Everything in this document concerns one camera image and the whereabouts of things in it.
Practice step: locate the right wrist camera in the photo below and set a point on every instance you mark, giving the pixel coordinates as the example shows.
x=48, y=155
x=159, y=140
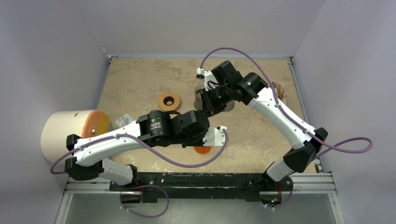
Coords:
x=205, y=76

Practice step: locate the coffee filter package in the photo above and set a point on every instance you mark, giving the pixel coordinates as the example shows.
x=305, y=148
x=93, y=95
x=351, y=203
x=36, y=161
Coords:
x=280, y=92

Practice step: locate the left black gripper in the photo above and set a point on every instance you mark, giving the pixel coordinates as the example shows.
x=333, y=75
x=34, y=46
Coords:
x=199, y=143

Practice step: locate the orange glass carafe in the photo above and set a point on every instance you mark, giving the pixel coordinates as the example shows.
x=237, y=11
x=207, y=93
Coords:
x=202, y=149

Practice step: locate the smoked glass dripper cone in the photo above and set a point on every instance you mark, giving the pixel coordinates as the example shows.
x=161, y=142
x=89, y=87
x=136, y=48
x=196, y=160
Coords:
x=229, y=106

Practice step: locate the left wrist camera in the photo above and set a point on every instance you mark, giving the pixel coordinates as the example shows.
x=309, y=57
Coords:
x=215, y=137

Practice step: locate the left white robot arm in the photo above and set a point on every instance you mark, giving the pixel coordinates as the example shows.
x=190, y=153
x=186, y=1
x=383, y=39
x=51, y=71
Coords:
x=157, y=128

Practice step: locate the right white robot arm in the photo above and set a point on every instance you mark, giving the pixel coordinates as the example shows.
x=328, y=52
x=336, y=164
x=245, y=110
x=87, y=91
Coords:
x=224, y=84

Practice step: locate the smoked glass carafe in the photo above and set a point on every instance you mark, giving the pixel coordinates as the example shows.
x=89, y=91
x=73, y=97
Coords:
x=198, y=100

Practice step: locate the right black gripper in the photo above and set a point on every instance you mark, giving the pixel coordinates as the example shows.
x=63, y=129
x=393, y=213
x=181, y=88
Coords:
x=209, y=101

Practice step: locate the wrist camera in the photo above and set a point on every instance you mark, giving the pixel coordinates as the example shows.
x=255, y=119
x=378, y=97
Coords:
x=205, y=76
x=215, y=137

